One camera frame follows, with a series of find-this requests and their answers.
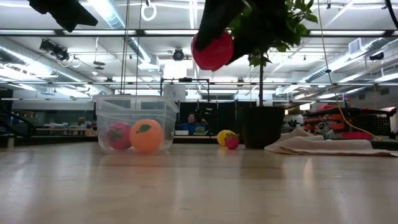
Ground bright red toy tomato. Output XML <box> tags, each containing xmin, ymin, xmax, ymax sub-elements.
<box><xmin>191</xmin><ymin>30</ymin><xmax>234</xmax><ymax>72</ymax></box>

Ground yellow toy lemon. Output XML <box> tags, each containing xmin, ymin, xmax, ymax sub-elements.
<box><xmin>216</xmin><ymin>129</ymin><xmax>236</xmax><ymax>147</ymax></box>

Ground red toy strawberry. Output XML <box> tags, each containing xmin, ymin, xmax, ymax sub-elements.
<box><xmin>224</xmin><ymin>133</ymin><xmax>240</xmax><ymax>151</ymax></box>

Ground orange toy fruit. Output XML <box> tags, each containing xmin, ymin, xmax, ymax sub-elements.
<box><xmin>129</xmin><ymin>118</ymin><xmax>164</xmax><ymax>154</ymax></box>

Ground clear plastic tupperware container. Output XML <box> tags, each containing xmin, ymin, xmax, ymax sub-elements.
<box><xmin>92</xmin><ymin>95</ymin><xmax>180</xmax><ymax>156</ymax></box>

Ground black ceiling-mounted device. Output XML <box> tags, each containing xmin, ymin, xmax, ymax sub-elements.
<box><xmin>39</xmin><ymin>39</ymin><xmax>71</xmax><ymax>62</ymax></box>

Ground long ceiling light strip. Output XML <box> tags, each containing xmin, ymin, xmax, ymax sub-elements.
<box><xmin>0</xmin><ymin>28</ymin><xmax>398</xmax><ymax>38</ymax></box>

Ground black round ceiling fixture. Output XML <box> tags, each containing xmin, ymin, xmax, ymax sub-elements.
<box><xmin>172</xmin><ymin>48</ymin><xmax>186</xmax><ymax>62</ymax></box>

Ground black partition panels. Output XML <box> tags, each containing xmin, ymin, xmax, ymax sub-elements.
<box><xmin>178</xmin><ymin>100</ymin><xmax>257</xmax><ymax>137</ymax></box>

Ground white cylinder container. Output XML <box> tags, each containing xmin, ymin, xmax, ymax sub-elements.
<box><xmin>162</xmin><ymin>83</ymin><xmax>187</xmax><ymax>103</ymax></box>

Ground potted green leafy plant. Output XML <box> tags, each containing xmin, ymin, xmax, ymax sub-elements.
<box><xmin>229</xmin><ymin>0</ymin><xmax>320</xmax><ymax>149</ymax></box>

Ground white ceiling air vent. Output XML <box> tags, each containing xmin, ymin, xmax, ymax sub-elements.
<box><xmin>348</xmin><ymin>37</ymin><xmax>363</xmax><ymax>54</ymax></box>

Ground cluttered workbench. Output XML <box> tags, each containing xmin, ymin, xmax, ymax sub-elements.
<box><xmin>34</xmin><ymin>116</ymin><xmax>98</xmax><ymax>138</ymax></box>

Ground small black ceiling device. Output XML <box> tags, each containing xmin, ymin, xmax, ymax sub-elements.
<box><xmin>368</xmin><ymin>51</ymin><xmax>386</xmax><ymax>62</ymax></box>

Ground beige folded cloth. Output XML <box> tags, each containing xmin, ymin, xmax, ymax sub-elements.
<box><xmin>264</xmin><ymin>127</ymin><xmax>398</xmax><ymax>157</ymax></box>

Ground black shelf with red bins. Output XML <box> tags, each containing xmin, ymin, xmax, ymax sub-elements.
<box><xmin>301</xmin><ymin>104</ymin><xmax>398</xmax><ymax>141</ymax></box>

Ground silver ceiling air duct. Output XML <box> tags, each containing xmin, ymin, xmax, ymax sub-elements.
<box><xmin>88</xmin><ymin>0</ymin><xmax>153</xmax><ymax>65</ymax></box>

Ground thin dark hanging cable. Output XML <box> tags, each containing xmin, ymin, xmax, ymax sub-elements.
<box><xmin>134</xmin><ymin>0</ymin><xmax>142</xmax><ymax>96</ymax></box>
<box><xmin>119</xmin><ymin>0</ymin><xmax>131</xmax><ymax>95</ymax></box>

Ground black metal station frame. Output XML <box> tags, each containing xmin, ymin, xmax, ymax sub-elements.
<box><xmin>159</xmin><ymin>77</ymin><xmax>210</xmax><ymax>103</ymax></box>

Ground white hanging cable ring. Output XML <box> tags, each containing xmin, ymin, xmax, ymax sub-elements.
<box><xmin>141</xmin><ymin>1</ymin><xmax>158</xmax><ymax>22</ymax></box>

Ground yellow hanging cable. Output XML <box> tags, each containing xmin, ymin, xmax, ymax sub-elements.
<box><xmin>317</xmin><ymin>0</ymin><xmax>384</xmax><ymax>141</ymax></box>

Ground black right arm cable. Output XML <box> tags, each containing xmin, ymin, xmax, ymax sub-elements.
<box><xmin>384</xmin><ymin>0</ymin><xmax>398</xmax><ymax>30</ymax></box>

